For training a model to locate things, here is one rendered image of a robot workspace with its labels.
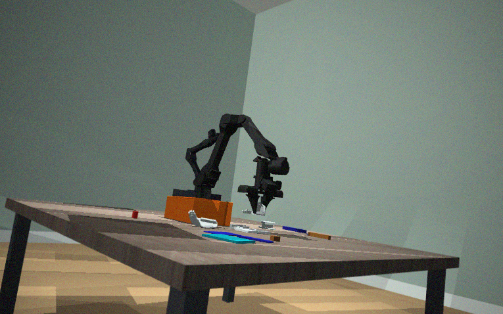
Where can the orange flat bar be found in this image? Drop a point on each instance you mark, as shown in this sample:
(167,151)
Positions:
(319,235)

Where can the teal flat rectangular plate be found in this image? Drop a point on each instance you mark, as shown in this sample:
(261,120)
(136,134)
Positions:
(229,238)

